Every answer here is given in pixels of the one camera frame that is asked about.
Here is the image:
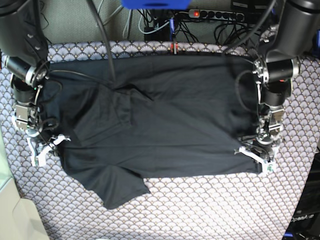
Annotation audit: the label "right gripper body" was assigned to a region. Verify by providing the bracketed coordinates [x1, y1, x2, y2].
[27, 132, 58, 158]

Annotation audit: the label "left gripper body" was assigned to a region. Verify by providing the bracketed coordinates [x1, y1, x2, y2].
[242, 136, 280, 160]

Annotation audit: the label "dark navy T-shirt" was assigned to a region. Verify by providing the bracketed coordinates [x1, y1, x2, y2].
[42, 55, 260, 210]

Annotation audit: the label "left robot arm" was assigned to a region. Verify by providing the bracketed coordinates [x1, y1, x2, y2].
[235, 0, 320, 165]

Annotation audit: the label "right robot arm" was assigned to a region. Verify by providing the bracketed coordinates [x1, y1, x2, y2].
[0, 0, 63, 160]

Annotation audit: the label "fan patterned tablecloth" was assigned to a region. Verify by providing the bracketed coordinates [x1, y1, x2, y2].
[0, 56, 320, 240]

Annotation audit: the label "beige cabinet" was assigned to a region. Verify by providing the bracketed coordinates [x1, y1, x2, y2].
[0, 137, 49, 240]

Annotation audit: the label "black OpenArm case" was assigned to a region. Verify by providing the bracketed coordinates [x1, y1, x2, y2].
[282, 152, 320, 240]

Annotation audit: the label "red table clamp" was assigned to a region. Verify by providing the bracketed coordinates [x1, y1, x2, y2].
[170, 42, 179, 55]

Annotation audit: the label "white power strip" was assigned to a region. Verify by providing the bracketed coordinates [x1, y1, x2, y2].
[188, 9, 245, 23]

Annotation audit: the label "grey cables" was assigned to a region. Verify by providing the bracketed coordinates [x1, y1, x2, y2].
[96, 0, 171, 40]

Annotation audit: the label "black cable bundle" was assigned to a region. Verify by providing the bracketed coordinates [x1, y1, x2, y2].
[139, 7, 261, 47]

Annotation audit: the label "blue plastic mount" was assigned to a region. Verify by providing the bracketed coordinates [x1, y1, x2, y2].
[121, 0, 191, 10]

